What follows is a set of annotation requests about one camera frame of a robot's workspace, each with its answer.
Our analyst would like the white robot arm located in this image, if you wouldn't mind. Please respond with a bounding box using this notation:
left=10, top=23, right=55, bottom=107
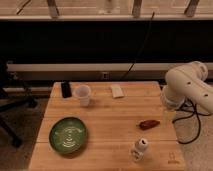
left=161, top=61, right=213, bottom=114

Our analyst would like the small white bottle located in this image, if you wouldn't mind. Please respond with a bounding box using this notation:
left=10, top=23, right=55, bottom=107
left=131, top=138, right=149, bottom=162

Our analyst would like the white rectangular block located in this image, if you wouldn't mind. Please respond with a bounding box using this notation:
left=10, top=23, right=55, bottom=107
left=111, top=84, right=124, bottom=98

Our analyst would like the translucent plastic cup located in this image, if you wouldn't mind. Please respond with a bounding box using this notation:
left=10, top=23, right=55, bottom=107
left=74, top=85, right=91, bottom=107

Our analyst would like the black smartphone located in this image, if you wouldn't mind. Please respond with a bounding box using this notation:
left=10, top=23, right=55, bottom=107
left=61, top=82, right=72, bottom=98

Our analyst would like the green ceramic plate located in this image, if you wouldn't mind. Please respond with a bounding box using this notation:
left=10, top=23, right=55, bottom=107
left=49, top=117, right=88, bottom=155

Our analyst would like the black office chair base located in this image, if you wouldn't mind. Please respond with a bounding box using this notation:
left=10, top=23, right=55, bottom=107
left=0, top=61, right=37, bottom=148

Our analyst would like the white wall outlet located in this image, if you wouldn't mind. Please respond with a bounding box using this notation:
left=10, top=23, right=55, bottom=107
left=101, top=72, right=109, bottom=80

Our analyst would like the black hanging cable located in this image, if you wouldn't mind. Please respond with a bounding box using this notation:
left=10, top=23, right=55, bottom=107
left=119, top=11, right=156, bottom=81

